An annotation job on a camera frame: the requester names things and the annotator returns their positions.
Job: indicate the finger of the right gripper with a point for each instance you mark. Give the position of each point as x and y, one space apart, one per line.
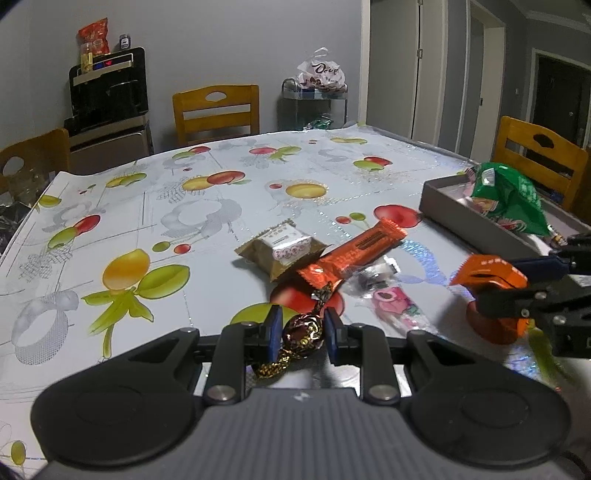
571 258
538 298

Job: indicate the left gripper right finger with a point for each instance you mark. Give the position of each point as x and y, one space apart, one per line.
369 349

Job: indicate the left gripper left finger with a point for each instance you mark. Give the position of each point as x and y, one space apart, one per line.
229 353

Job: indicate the gold brown candy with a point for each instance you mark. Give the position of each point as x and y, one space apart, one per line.
301 337

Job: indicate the green snack bag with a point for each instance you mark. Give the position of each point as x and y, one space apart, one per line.
507 197

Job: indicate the orange snack bar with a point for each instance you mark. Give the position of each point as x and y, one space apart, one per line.
339 264

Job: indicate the dark cylindrical snack pack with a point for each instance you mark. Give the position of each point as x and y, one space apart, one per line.
555 240

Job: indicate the pink clear candy packet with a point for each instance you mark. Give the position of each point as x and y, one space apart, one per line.
378 286

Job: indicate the wooden chair at right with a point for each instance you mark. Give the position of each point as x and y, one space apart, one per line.
543 156

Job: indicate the wooden chair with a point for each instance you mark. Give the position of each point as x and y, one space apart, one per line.
543 156
49 152
216 112

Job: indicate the brown pastry packet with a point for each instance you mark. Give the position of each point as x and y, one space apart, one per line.
282 249

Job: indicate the fruit pattern tablecloth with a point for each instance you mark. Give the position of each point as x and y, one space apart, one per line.
109 261

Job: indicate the wooden chair at back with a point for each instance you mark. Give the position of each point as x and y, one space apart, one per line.
216 112

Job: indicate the metal shelf rack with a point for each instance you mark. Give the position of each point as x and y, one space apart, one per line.
300 108

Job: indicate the wooden chair at left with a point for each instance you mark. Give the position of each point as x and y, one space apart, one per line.
49 152

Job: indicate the white plastic bag on rack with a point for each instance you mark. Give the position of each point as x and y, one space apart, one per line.
320 73

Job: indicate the black water dispenser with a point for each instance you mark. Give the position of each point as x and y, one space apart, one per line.
109 125

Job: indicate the red snack bag on dispenser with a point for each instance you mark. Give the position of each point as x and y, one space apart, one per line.
96 35

